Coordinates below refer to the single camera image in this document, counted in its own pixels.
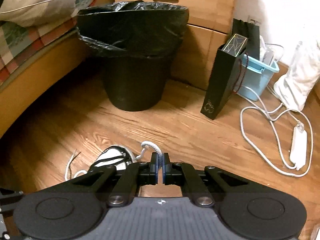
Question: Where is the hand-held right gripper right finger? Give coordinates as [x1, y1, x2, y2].
[162, 152, 247, 206]

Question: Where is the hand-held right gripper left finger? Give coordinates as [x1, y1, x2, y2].
[72, 152, 159, 207]

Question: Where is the white shoelace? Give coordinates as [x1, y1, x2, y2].
[65, 141, 163, 182]

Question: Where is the black shoelace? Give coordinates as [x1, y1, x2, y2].
[94, 150, 128, 167]

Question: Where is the black paper gift bag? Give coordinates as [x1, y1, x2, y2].
[200, 19, 260, 120]

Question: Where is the light blue plastic bin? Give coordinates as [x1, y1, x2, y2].
[236, 55, 280, 102]

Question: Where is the white power adapter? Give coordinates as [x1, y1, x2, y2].
[289, 121, 307, 170]

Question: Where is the patterned dark box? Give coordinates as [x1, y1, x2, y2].
[222, 34, 248, 57]

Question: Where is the black trash bag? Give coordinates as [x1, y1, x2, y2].
[76, 1, 189, 58]

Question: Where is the white plastic packaging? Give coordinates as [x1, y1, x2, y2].
[260, 35, 278, 63]

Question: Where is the plaid bed sheet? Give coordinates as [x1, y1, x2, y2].
[0, 0, 110, 85]

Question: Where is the wooden drawer cabinet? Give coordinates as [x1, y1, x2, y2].
[114, 0, 240, 90]

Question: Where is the white duvet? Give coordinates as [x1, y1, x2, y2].
[0, 0, 110, 28]

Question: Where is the wooden bed frame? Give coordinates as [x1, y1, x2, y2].
[0, 0, 115, 138]

